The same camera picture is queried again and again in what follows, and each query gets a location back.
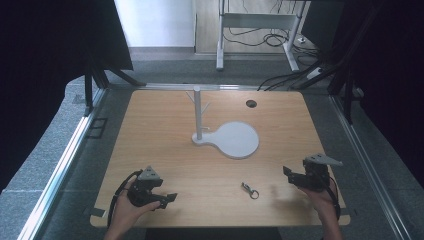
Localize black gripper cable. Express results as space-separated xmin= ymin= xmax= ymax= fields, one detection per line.
xmin=106 ymin=170 xmax=144 ymax=228
xmin=327 ymin=175 xmax=342 ymax=222

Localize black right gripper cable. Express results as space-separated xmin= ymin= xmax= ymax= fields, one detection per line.
xmin=327 ymin=175 xmax=342 ymax=222

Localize person's left hand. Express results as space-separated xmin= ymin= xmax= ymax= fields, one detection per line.
xmin=110 ymin=189 xmax=162 ymax=230

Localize person's right hand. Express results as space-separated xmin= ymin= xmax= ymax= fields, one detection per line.
xmin=299 ymin=187 xmax=339 ymax=222

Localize black floor cables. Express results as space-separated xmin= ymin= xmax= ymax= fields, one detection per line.
xmin=222 ymin=25 xmax=323 ymax=92

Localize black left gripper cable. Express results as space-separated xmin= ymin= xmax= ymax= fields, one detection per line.
xmin=106 ymin=170 xmax=144 ymax=228

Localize white tree-shaped jewelry stand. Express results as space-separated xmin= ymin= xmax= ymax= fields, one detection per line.
xmin=185 ymin=85 xmax=261 ymax=160

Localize white metal desk frame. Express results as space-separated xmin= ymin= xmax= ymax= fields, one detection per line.
xmin=215 ymin=0 xmax=307 ymax=73

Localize black metal stand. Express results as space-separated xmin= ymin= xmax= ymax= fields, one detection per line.
xmin=289 ymin=6 xmax=381 ymax=125
xmin=83 ymin=56 xmax=147 ymax=118

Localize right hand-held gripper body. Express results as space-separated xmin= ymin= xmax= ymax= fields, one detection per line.
xmin=301 ymin=152 xmax=344 ymax=193

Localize metal keychain with ring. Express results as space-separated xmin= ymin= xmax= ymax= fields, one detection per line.
xmin=240 ymin=181 xmax=261 ymax=201

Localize black curtain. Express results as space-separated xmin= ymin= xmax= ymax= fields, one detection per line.
xmin=0 ymin=0 xmax=135 ymax=194
xmin=328 ymin=0 xmax=424 ymax=188

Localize aluminium rail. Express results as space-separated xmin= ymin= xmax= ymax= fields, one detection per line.
xmin=329 ymin=94 xmax=414 ymax=240
xmin=17 ymin=87 xmax=108 ymax=240

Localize white power strip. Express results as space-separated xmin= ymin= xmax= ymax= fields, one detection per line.
xmin=305 ymin=66 xmax=325 ymax=81

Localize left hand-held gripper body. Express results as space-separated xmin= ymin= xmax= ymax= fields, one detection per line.
xmin=126 ymin=165 xmax=167 ymax=208

